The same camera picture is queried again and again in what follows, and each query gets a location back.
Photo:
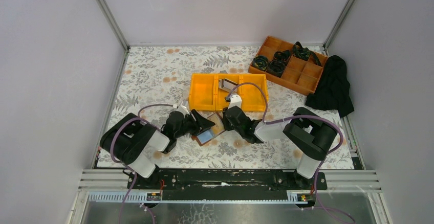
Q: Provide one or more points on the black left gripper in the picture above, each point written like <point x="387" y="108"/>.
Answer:
<point x="191" y="123"/>

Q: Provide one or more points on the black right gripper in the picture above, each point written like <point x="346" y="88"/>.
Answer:
<point x="229" y="119"/>

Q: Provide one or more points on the brown leather card holder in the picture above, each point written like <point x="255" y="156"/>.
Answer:
<point x="206" y="136"/>

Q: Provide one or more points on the yellow plastic bin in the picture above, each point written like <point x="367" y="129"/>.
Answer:
<point x="252" y="99"/>
<point x="221" y="104"/>
<point x="201" y="95"/>

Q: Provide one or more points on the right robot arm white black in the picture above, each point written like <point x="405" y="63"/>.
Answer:
<point x="312" y="134"/>

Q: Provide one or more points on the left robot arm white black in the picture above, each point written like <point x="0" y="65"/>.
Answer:
<point x="127" y="140"/>

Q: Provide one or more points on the rolled tie green yellow pattern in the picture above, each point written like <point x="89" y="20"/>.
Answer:
<point x="260" y="62"/>

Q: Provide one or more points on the rolled tie dark brown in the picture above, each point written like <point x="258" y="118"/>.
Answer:
<point x="276" y="68"/>

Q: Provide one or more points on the wooden compartment tray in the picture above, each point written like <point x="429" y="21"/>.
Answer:
<point x="299" y="75"/>

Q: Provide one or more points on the rolled tie dark orange pattern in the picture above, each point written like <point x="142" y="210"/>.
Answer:
<point x="282" y="56"/>

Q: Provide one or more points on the loose dark floral tie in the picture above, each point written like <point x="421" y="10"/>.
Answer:
<point x="304" y="53"/>

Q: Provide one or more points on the black cloth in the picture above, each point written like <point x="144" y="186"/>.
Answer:
<point x="333" y="89"/>

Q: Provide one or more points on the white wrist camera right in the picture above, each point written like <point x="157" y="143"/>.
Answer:
<point x="234" y="101"/>

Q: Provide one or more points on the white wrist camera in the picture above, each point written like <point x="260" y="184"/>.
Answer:
<point x="234" y="101"/>
<point x="181" y="108"/>

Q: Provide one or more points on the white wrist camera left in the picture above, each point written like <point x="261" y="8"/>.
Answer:
<point x="181" y="108"/>

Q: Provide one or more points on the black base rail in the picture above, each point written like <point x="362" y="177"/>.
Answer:
<point x="224" y="184"/>

